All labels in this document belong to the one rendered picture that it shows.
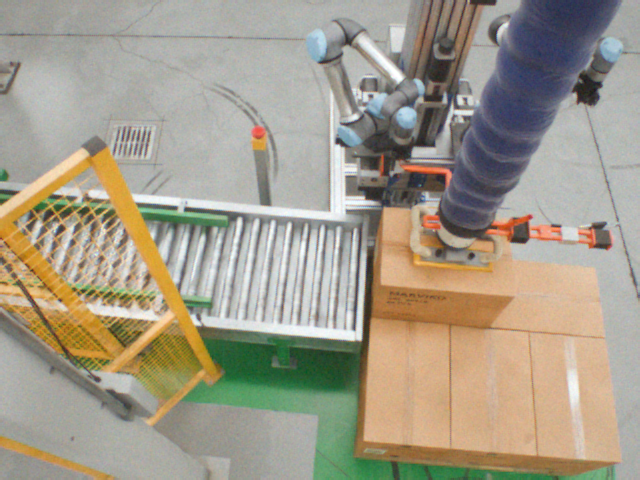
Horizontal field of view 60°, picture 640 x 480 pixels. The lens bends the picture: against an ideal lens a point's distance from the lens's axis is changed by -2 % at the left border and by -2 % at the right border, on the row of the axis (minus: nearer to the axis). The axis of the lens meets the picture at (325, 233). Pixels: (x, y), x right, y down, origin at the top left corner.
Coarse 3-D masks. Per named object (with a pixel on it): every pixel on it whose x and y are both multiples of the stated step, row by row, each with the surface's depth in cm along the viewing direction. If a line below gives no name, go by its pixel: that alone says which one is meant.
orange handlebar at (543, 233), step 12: (408, 168) 249; (420, 168) 249; (432, 168) 250; (432, 216) 238; (432, 228) 237; (540, 228) 237; (552, 228) 238; (540, 240) 237; (552, 240) 236; (588, 240) 236; (612, 240) 236
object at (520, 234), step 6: (528, 222) 236; (510, 228) 235; (516, 228) 236; (522, 228) 236; (528, 228) 236; (510, 234) 235; (516, 234) 235; (522, 234) 235; (528, 234) 235; (510, 240) 236; (516, 240) 236; (522, 240) 236; (528, 240) 236
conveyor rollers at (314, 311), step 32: (160, 224) 307; (256, 224) 307; (288, 224) 308; (64, 256) 295; (96, 256) 295; (128, 256) 295; (288, 256) 299; (320, 256) 299; (352, 256) 300; (192, 288) 288; (224, 288) 289; (320, 288) 292; (352, 288) 291; (256, 320) 281; (352, 320) 283
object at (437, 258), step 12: (432, 252) 243; (444, 252) 243; (468, 252) 244; (480, 252) 244; (420, 264) 241; (432, 264) 241; (444, 264) 241; (456, 264) 241; (468, 264) 241; (480, 264) 241; (492, 264) 242
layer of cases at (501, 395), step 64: (384, 320) 284; (512, 320) 286; (576, 320) 288; (384, 384) 269; (448, 384) 270; (512, 384) 271; (576, 384) 272; (384, 448) 270; (448, 448) 256; (512, 448) 256; (576, 448) 257
